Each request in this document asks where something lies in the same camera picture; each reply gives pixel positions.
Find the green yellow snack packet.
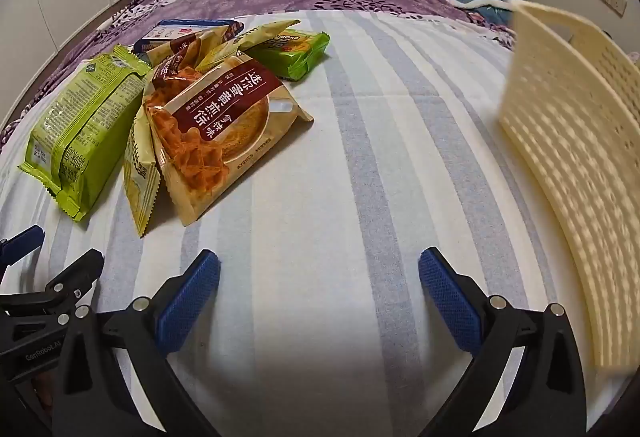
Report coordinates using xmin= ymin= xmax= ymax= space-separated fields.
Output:
xmin=245 ymin=30 xmax=332 ymax=83

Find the yellow tan snack packet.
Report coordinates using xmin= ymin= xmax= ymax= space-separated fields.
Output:
xmin=122 ymin=107 xmax=162 ymax=238

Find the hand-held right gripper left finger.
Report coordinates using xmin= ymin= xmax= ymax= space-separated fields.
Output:
xmin=50 ymin=248 xmax=223 ymax=437

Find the striped blanket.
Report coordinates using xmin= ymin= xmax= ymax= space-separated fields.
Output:
xmin=0 ymin=10 xmax=631 ymax=437

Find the blue white cracker packet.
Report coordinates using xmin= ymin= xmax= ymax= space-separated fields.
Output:
xmin=134 ymin=18 xmax=246 ymax=55

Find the large green snack packet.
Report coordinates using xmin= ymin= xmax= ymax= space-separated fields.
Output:
xmin=17 ymin=44 xmax=153 ymax=223

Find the tan snack packet red label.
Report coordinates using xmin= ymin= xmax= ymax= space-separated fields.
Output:
xmin=142 ymin=52 xmax=315 ymax=227

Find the tan snack packet brown label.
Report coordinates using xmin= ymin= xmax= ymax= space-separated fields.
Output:
xmin=135 ymin=24 xmax=236 ymax=68

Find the cream plastic basket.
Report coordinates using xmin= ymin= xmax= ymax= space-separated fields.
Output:
xmin=499 ymin=0 xmax=640 ymax=373

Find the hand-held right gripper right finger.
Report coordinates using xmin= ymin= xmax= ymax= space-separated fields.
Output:
xmin=417 ymin=247 xmax=588 ymax=437

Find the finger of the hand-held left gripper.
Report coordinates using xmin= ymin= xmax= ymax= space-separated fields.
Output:
xmin=0 ymin=224 xmax=46 ymax=268
xmin=0 ymin=248 xmax=105 ymax=325

